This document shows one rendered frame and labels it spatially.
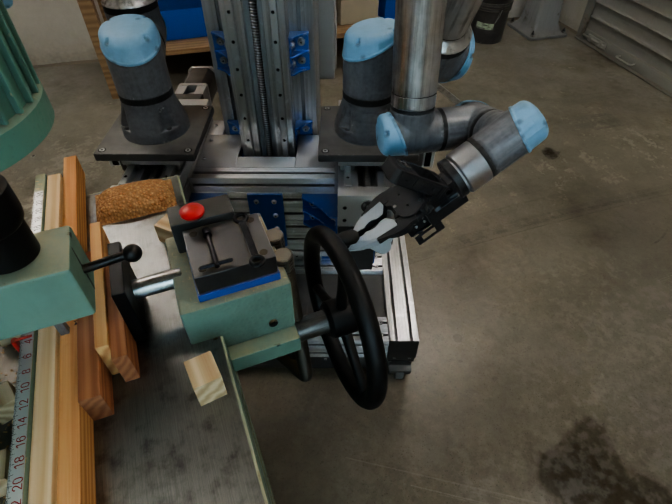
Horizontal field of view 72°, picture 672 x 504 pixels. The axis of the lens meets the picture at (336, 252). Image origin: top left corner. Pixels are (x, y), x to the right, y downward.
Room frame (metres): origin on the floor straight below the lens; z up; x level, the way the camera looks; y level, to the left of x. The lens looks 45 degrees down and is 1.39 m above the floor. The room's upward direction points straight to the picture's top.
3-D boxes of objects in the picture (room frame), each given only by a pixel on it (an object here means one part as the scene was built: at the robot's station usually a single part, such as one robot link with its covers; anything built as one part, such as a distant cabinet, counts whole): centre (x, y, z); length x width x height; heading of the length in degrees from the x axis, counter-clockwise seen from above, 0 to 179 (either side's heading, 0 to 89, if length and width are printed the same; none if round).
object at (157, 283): (0.38, 0.23, 0.95); 0.09 x 0.07 x 0.09; 22
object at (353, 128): (0.98, -0.07, 0.87); 0.15 x 0.15 x 0.10
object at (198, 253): (0.42, 0.14, 0.99); 0.13 x 0.11 x 0.06; 22
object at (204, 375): (0.27, 0.15, 0.92); 0.04 x 0.03 x 0.04; 29
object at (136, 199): (0.60, 0.33, 0.91); 0.12 x 0.09 x 0.03; 112
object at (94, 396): (0.34, 0.30, 0.92); 0.23 x 0.02 x 0.04; 22
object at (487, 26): (3.71, -1.16, 0.14); 0.30 x 0.29 x 0.28; 15
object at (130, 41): (0.99, 0.42, 0.98); 0.13 x 0.12 x 0.14; 14
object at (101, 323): (0.39, 0.30, 0.93); 0.22 x 0.01 x 0.06; 22
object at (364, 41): (0.98, -0.08, 0.98); 0.13 x 0.12 x 0.14; 101
